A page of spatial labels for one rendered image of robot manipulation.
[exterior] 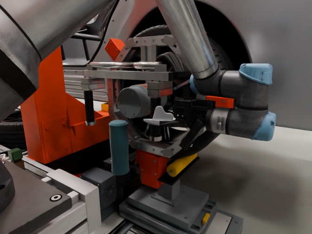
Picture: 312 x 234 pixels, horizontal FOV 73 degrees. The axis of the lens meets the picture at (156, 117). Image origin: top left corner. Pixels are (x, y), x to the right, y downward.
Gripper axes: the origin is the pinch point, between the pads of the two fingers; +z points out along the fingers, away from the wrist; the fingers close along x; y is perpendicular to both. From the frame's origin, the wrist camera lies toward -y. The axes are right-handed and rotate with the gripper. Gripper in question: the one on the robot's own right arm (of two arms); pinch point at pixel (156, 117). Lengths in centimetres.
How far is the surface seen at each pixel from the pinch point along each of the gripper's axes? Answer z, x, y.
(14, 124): 159, -19, -33
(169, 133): 12.3, -31.0, -16.8
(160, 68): -0.7, -1.6, 16.3
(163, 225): 10, -23, -66
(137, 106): 12.8, -6.0, 1.4
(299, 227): -53, -85, -83
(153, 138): -0.5, 2.1, -6.9
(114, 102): 40.2, -21.5, -2.2
